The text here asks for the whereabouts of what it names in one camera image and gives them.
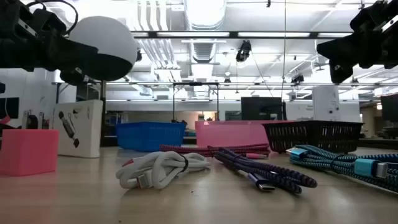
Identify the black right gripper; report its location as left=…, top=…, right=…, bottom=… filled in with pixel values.
left=316, top=0, right=398, bottom=85

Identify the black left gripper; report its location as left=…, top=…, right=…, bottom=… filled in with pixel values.
left=0, top=0, right=101, bottom=86

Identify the white printed product box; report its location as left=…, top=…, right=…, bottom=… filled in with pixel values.
left=50, top=99, right=104, bottom=159

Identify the pink box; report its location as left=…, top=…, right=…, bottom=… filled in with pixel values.
left=0, top=128, right=60, bottom=177

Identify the teal braided usb cable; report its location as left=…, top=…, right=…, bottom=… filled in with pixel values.
left=285, top=144, right=398, bottom=194

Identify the white usb cable bundle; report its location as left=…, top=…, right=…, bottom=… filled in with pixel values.
left=115, top=151, right=212, bottom=191

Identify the red braided usb cable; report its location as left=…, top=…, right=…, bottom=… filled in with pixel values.
left=159, top=142, right=271, bottom=160

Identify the pink translucent plastic bin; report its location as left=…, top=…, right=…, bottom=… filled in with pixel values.
left=195, top=120, right=272, bottom=148

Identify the white column cabinet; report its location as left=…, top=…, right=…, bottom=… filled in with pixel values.
left=311, top=85, right=341, bottom=122

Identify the white globe table lamp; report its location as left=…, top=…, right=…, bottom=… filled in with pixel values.
left=67, top=16, right=139, bottom=147

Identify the dark computer monitor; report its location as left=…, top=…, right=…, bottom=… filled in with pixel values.
left=380, top=93, right=398, bottom=123
left=240, top=96, right=285, bottom=122
left=0, top=96, right=20, bottom=120

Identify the black mesh plastic basket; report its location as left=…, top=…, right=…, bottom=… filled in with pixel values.
left=261, top=120, right=365, bottom=155

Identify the red and black device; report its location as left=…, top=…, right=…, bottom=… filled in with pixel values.
left=0, top=114, right=12, bottom=131

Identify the blue plastic basket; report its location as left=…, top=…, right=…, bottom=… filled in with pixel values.
left=114, top=121, right=188, bottom=152

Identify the black overhead crossbar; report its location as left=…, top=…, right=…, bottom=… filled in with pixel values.
left=130, top=30, right=354, bottom=40

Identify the black background rig stand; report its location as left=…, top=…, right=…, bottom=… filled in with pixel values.
left=172, top=82, right=220, bottom=123

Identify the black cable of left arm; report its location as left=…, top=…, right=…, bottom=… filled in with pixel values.
left=26, top=0, right=80, bottom=35

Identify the black aluminium table frame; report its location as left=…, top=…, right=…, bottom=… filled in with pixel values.
left=183, top=136, right=398, bottom=150

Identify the black ceiling-hung camera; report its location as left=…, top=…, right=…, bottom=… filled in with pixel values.
left=235, top=40, right=252, bottom=63

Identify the purple braided usb cable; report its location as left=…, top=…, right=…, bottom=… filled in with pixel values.
left=213, top=147, right=319, bottom=195

